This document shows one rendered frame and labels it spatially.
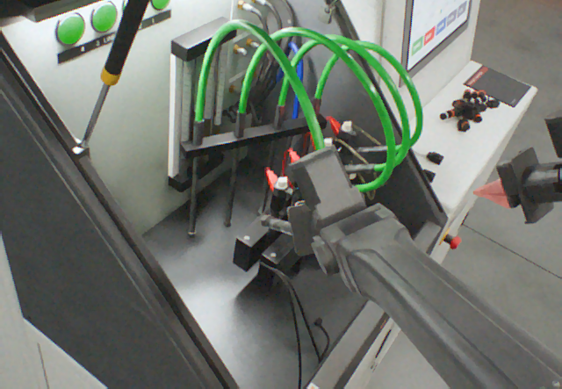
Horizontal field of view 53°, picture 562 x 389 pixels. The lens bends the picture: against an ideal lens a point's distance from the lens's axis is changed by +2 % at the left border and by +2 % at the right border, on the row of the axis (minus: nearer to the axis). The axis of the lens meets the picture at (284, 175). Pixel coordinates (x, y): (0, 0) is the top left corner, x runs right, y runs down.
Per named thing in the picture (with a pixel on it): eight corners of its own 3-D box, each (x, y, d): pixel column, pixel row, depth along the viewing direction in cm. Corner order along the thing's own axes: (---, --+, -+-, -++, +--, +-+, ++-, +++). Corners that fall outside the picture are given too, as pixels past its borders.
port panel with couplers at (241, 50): (233, 116, 126) (248, -17, 105) (221, 110, 127) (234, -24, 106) (266, 94, 134) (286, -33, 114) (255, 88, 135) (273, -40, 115)
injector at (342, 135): (335, 208, 129) (357, 138, 115) (317, 198, 130) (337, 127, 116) (342, 202, 131) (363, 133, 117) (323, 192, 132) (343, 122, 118)
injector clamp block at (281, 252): (266, 309, 115) (277, 263, 105) (228, 284, 118) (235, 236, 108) (346, 220, 138) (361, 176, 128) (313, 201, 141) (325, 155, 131)
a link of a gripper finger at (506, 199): (477, 157, 93) (530, 147, 86) (491, 197, 94) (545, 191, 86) (453, 171, 89) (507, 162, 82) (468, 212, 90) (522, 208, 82)
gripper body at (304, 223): (285, 206, 73) (293, 212, 66) (359, 190, 74) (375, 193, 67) (295, 255, 73) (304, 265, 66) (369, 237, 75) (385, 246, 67)
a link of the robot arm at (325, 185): (330, 280, 55) (408, 244, 55) (283, 174, 54) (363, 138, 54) (310, 258, 66) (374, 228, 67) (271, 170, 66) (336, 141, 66)
